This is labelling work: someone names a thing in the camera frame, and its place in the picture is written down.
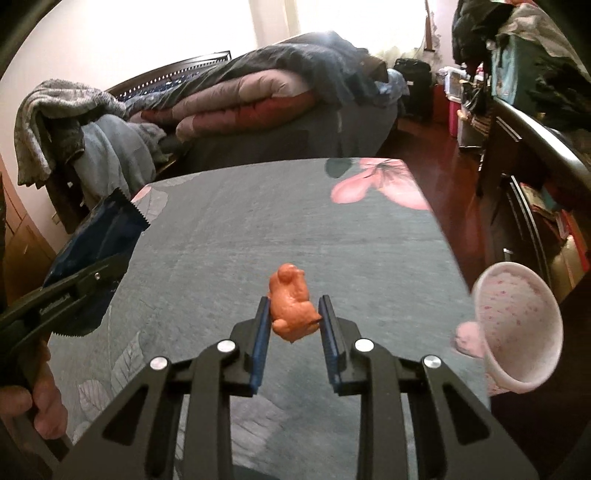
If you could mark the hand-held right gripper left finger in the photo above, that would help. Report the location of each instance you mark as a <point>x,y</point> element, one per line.
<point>259,350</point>

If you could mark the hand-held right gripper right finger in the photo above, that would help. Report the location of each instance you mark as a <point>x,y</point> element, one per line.
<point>330,350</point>

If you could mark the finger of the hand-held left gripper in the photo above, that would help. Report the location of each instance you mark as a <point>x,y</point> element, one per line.
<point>92,279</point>

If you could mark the dark blue snack packet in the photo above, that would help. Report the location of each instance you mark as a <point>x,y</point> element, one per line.
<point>101,230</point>

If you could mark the orange toy figure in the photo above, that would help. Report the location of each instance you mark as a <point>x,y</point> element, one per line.
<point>291,300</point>

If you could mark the pink waste bin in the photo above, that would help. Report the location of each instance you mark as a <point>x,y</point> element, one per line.
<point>517,323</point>

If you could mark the person's left hand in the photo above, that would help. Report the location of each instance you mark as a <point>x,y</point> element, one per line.
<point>48,397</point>

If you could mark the light wooden cabinet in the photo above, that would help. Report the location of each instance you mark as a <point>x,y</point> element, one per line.
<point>21,240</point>

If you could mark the grey floral tablecloth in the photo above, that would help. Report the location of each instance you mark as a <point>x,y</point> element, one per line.
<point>277,221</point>

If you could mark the light blue garment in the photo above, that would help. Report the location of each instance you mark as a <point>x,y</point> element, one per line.
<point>115,147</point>

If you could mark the grey fluffy towel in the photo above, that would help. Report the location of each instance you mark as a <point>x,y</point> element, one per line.
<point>51,120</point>

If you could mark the bed with grey sheet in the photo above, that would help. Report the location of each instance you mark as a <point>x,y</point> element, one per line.
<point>323,129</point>

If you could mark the dark wooden headboard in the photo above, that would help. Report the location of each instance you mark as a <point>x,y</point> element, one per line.
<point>184,71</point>

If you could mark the folded pink red quilt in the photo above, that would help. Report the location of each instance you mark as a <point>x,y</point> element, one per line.
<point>244,104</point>

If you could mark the pile of books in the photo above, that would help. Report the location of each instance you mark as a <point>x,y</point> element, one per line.
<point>549,207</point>

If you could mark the red storage box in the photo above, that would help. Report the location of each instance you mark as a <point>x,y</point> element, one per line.
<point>441,104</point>

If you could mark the black suitcase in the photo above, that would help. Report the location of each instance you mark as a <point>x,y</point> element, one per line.
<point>413,87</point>

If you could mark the dark blue quilt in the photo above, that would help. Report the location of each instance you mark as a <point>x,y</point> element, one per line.
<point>314,64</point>

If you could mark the dark wooden dresser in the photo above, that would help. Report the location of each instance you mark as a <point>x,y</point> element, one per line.
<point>545,152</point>

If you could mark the clear plastic box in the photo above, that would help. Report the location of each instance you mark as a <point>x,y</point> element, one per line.
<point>451,83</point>

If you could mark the teal storage box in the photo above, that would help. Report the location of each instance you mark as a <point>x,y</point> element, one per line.
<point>515,74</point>

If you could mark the pile of dark clothes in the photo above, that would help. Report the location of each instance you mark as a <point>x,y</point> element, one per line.
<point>531,41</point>

